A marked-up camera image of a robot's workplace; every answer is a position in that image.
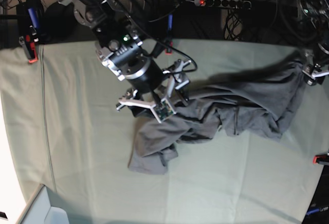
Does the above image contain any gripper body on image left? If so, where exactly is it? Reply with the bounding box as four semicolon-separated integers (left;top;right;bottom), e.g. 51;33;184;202
116;59;192;117

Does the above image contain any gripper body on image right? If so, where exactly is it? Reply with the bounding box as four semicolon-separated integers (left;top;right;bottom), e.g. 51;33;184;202
302;50;328;86

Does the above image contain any grey t-shirt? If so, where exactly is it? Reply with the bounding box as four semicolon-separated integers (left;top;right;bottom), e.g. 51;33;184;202
128;59;305;175

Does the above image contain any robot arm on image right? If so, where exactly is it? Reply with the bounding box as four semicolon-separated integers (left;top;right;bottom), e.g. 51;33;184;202
287;0;328;86

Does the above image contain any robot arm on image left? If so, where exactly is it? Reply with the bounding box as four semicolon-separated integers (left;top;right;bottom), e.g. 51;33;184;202
59;0;195;122

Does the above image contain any red clamp top centre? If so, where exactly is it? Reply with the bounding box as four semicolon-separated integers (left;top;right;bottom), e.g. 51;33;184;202
164;14;173;55

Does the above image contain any red clamp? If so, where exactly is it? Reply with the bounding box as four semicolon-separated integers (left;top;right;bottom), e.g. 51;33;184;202
164;14;173;55
19;34;38;64

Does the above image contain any black power strip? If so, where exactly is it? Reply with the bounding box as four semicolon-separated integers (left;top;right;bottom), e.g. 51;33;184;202
193;0;252;10

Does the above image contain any red clamp right edge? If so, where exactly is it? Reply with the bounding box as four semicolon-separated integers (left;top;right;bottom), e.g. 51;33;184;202
313;154;329;166

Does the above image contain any green table cloth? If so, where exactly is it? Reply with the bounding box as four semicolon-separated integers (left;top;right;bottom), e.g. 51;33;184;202
1;42;328;223

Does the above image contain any red clamp top left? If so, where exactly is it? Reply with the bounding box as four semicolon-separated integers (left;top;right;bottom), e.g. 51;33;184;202
19;34;38;64

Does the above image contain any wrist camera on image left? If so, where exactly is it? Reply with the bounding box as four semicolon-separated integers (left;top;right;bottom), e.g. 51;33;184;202
153;99;176;123

